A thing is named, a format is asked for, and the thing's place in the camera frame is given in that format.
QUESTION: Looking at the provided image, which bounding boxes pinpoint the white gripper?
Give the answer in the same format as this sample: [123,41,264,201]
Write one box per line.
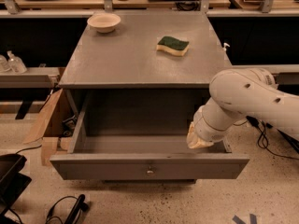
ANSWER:
[186,98,245,149]

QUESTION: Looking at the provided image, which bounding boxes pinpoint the grey top drawer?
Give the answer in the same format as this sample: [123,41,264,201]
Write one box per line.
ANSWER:
[50,89,249,181]

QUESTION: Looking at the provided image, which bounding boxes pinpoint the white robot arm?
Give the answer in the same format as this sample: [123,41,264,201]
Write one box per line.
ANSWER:
[187,68,299,148]

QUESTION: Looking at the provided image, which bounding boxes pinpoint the grey drawer cabinet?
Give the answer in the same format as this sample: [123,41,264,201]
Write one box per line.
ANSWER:
[58,9,234,183]

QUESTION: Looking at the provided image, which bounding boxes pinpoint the open cardboard box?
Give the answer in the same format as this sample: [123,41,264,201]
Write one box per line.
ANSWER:
[23,90,73,166]

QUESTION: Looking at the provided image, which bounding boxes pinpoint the blue tape marker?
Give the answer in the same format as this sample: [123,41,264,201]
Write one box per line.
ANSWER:
[232,213,258,224]

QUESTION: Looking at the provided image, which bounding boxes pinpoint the green yellow sponge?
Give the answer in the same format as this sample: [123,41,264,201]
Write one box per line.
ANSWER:
[156,36,189,57]

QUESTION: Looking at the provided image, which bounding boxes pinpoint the white pump dispenser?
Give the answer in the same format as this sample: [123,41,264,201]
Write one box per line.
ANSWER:
[223,42,230,51]

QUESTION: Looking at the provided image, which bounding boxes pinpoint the cream ceramic bowl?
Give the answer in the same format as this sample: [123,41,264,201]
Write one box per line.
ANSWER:
[87,13,121,34]

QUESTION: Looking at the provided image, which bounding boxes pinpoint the black stacked trays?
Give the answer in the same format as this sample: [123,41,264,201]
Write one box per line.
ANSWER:
[0,154,32,217]

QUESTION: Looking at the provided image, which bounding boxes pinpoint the clear sanitizer bottle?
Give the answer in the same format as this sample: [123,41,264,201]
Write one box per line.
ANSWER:
[7,50,27,74]

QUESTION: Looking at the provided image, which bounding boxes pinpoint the clear plastic bottle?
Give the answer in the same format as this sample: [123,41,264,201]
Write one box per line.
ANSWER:
[0,55,10,73]

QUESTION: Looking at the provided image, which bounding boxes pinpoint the black cable on floor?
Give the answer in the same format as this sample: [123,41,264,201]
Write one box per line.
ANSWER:
[232,115,299,161]

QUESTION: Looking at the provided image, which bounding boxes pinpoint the black handle tool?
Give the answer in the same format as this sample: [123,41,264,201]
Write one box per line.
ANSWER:
[64,194,89,224]

